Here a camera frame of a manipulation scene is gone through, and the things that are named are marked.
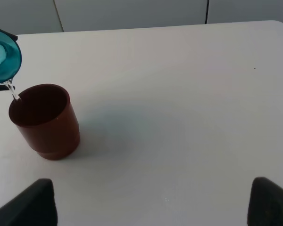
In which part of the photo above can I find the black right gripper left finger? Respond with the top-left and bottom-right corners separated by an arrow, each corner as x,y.
0,178 -> 58,226

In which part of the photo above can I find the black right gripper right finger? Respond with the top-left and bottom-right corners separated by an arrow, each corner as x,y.
247,177 -> 283,226

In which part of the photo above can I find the teal transparent plastic cup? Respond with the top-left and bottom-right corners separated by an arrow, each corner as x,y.
0,32 -> 22,84

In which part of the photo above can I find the red plastic cup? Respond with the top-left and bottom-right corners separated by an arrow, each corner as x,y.
8,84 -> 80,161

